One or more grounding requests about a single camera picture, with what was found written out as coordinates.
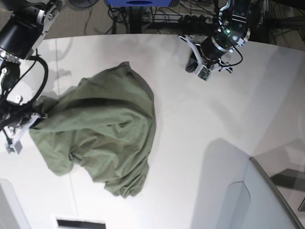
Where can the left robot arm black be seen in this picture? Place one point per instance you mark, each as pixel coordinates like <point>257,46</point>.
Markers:
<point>229,30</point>

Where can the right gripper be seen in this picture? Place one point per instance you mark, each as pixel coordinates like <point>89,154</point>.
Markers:
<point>13,132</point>

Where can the green t-shirt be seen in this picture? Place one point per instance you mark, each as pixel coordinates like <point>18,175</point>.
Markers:
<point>106,125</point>

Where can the blue bin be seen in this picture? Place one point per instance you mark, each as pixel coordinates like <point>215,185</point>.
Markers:
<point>143,3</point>

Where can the black power strip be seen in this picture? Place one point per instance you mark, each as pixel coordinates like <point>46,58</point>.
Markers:
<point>187,18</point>

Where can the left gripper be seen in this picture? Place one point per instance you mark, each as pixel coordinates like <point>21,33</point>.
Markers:
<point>205,57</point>

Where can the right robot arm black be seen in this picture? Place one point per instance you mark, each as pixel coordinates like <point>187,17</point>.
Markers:
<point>20,37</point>

